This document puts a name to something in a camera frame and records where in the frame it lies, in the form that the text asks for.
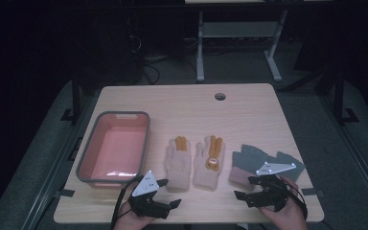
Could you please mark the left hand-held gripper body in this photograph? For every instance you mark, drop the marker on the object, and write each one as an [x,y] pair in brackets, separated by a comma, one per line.
[147,204]

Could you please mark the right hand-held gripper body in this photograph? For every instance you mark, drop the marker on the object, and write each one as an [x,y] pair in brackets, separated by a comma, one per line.
[270,191]

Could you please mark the cream glove with orange fingers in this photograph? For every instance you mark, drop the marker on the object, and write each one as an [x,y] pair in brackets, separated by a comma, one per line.
[177,167]

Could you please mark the grey glove with pink cuff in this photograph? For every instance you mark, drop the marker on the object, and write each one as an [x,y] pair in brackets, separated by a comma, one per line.
[247,158]
[286,157]

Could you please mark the pink basin with grey rim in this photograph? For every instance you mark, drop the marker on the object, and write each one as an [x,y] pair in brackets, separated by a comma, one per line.
[118,150]

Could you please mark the person's left hand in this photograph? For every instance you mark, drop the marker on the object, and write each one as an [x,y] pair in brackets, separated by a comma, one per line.
[131,220]

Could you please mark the person's right hand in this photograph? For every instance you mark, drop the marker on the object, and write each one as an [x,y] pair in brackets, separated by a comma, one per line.
[287,218]

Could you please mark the cream glove with bear face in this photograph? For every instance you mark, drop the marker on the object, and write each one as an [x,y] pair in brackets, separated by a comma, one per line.
[203,175]

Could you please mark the black metal stand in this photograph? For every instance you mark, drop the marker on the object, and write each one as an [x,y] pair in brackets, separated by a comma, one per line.
[340,96]
[75,96]

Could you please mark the white metal desk frame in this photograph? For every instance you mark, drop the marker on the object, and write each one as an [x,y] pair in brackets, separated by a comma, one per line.
[236,30]

